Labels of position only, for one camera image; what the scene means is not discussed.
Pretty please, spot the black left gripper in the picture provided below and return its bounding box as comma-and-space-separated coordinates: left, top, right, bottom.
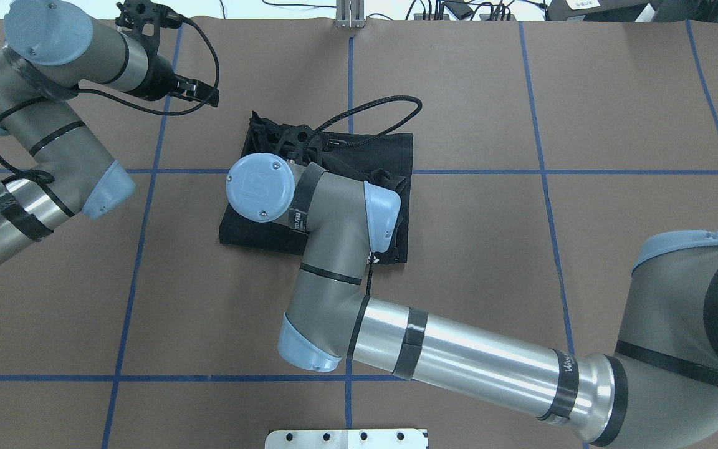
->
127, 56, 219, 107

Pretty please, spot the black graphic t-shirt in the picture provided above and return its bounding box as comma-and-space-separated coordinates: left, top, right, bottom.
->
219, 113, 414, 265

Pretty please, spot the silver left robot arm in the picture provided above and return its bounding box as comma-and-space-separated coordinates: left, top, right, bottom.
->
0, 1, 219, 265

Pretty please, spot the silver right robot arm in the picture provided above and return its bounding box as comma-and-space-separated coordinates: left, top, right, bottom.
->
227, 155, 718, 448

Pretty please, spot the brown table mat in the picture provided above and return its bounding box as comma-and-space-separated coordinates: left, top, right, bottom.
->
0, 17, 718, 448

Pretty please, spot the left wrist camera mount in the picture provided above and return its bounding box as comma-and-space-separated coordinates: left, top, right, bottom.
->
116, 1, 187, 53

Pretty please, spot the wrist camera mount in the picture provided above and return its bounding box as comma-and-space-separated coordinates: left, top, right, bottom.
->
274, 125, 332, 166
116, 1, 187, 53

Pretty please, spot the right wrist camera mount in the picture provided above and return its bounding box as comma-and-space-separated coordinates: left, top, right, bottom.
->
274, 125, 332, 166

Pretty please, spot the aluminium frame post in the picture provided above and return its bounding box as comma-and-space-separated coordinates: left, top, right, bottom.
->
335, 0, 366, 29

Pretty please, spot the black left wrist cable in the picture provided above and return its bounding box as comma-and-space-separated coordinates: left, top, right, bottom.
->
0, 15, 221, 185

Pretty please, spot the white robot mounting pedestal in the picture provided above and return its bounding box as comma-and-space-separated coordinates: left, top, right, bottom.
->
264, 428, 429, 448

